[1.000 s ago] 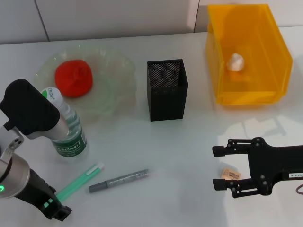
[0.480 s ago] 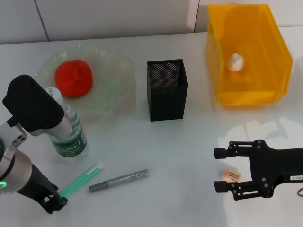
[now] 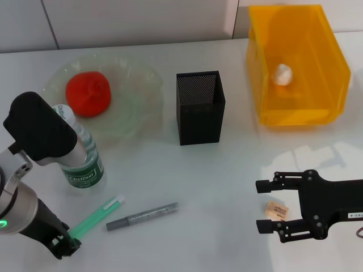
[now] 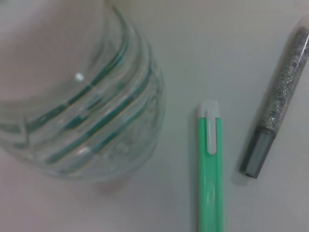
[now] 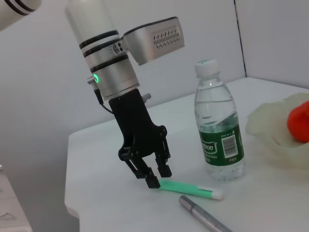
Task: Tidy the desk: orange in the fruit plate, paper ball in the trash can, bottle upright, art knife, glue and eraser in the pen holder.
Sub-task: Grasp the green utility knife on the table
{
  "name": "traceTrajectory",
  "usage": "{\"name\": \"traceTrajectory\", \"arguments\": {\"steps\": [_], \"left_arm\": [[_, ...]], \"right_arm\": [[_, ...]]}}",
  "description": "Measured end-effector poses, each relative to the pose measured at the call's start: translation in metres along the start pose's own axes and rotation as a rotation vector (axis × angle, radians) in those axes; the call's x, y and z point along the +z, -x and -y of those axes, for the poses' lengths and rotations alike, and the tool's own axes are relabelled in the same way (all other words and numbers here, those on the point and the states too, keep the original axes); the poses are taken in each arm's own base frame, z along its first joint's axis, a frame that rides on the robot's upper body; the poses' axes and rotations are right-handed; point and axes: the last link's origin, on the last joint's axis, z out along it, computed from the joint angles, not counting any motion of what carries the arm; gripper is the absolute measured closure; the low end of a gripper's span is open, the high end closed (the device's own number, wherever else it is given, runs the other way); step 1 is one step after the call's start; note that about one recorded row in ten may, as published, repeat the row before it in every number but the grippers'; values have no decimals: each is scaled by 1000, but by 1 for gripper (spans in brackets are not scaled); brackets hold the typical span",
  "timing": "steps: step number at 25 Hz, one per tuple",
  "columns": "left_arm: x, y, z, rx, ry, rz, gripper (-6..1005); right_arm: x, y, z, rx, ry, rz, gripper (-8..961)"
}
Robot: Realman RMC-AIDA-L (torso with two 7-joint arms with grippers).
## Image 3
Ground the green glass fruit plate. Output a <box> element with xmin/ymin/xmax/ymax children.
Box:
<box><xmin>44</xmin><ymin>55</ymin><xmax>165</xmax><ymax>139</ymax></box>

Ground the green white pen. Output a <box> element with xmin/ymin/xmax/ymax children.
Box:
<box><xmin>69</xmin><ymin>194</ymin><xmax>126</xmax><ymax>236</ymax></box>

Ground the beige eraser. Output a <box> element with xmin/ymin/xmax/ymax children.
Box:
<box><xmin>265</xmin><ymin>200</ymin><xmax>289</xmax><ymax>220</ymax></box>

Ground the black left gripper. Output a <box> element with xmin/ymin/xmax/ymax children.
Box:
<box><xmin>19</xmin><ymin>198</ymin><xmax>83</xmax><ymax>260</ymax></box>

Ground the white paper ball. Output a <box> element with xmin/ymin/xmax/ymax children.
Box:
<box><xmin>272</xmin><ymin>63</ymin><xmax>294</xmax><ymax>86</ymax></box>

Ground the black mesh pen holder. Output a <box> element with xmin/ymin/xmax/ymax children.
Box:
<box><xmin>175</xmin><ymin>70</ymin><xmax>226</xmax><ymax>146</ymax></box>

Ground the red knitted toy orange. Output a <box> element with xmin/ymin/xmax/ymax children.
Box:
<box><xmin>65</xmin><ymin>72</ymin><xmax>112</xmax><ymax>118</ymax></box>

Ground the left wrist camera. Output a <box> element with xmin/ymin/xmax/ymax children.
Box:
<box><xmin>0</xmin><ymin>91</ymin><xmax>87</xmax><ymax>189</ymax></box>

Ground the clear water bottle green label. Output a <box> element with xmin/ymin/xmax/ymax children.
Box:
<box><xmin>52</xmin><ymin>104</ymin><xmax>106</xmax><ymax>190</ymax></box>

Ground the yellow plastic bin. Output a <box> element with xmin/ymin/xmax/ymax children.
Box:
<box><xmin>245</xmin><ymin>4</ymin><xmax>352</xmax><ymax>127</ymax></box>

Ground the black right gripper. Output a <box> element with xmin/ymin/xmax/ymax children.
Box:
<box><xmin>255</xmin><ymin>169</ymin><xmax>363</xmax><ymax>244</ymax></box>

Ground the silver glitter marker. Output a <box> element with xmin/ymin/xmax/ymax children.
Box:
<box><xmin>106</xmin><ymin>202</ymin><xmax>180</xmax><ymax>232</ymax></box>

